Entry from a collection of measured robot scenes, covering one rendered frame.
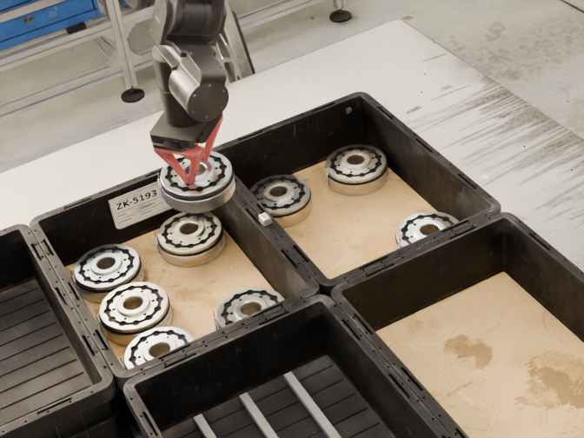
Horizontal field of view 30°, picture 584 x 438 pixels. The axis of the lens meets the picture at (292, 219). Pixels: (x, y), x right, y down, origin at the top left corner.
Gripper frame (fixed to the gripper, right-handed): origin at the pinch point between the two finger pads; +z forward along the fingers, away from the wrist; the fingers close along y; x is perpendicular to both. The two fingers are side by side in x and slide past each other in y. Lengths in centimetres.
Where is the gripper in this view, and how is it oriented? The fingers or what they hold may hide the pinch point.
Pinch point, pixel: (195, 167)
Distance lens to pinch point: 153.2
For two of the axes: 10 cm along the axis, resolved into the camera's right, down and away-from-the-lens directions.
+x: -9.4, -1.6, 3.0
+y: 3.3, -6.6, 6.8
